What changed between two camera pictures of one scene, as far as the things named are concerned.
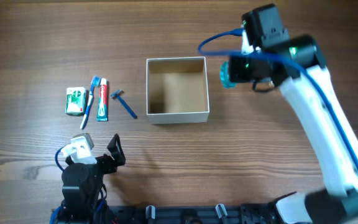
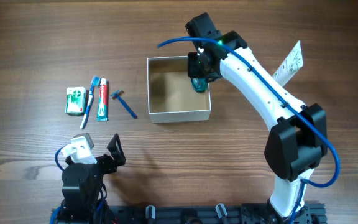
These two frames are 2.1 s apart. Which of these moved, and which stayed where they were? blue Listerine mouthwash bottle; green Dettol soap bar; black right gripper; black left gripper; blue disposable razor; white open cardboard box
Moved: black right gripper; blue Listerine mouthwash bottle
Stayed: green Dettol soap bar; blue disposable razor; black left gripper; white open cardboard box
